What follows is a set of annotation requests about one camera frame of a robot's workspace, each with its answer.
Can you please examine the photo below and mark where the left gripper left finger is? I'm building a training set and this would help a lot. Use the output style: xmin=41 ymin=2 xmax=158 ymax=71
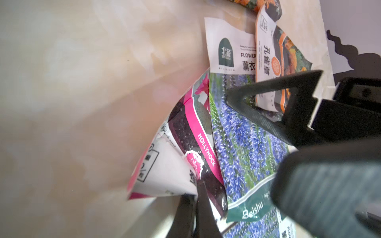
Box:
xmin=166 ymin=180 xmax=222 ymax=238

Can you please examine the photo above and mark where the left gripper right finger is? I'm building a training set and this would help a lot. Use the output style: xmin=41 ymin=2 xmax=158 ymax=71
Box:
xmin=270 ymin=137 xmax=381 ymax=238

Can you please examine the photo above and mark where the marigold seed packet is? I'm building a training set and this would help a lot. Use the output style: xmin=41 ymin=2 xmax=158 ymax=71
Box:
xmin=254 ymin=0 xmax=313 ymax=114
xmin=230 ymin=0 xmax=268 ymax=12

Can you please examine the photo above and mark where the lavender seed packet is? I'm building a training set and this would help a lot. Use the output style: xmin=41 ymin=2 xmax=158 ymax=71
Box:
xmin=205 ymin=17 xmax=289 ymax=222
xmin=215 ymin=203 xmax=296 ymax=238

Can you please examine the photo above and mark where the hollyhock seed packet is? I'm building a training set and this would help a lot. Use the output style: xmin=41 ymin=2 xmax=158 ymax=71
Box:
xmin=128 ymin=70 xmax=227 ymax=219

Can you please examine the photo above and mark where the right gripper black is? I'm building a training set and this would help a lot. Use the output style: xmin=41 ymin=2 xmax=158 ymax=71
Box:
xmin=225 ymin=70 xmax=381 ymax=147

